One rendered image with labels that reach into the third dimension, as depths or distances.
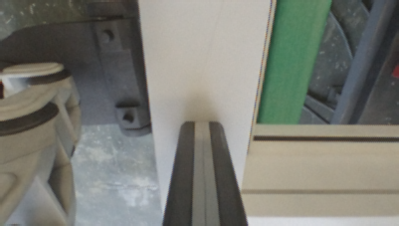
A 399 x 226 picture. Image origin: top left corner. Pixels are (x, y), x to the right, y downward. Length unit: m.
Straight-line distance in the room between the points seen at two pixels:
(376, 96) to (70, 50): 1.01
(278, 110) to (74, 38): 0.89
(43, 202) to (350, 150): 0.41
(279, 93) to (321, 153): 0.06
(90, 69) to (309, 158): 0.91
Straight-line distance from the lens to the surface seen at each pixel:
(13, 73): 0.96
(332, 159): 0.20
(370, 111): 0.62
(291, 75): 0.17
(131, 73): 0.90
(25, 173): 0.36
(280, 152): 0.18
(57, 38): 1.01
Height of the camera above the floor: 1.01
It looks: 62 degrees down
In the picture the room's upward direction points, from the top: 180 degrees clockwise
